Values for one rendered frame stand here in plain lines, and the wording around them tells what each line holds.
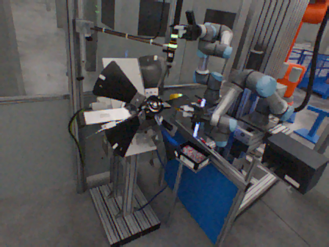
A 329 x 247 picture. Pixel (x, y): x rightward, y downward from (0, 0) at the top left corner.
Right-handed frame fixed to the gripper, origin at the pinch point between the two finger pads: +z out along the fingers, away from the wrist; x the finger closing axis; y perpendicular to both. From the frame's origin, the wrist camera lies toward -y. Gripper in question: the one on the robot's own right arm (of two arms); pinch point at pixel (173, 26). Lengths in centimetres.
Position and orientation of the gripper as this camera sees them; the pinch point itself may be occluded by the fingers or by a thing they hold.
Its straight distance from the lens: 130.3
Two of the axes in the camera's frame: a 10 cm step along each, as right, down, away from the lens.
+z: -7.4, 2.3, -6.3
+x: -6.5, -4.5, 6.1
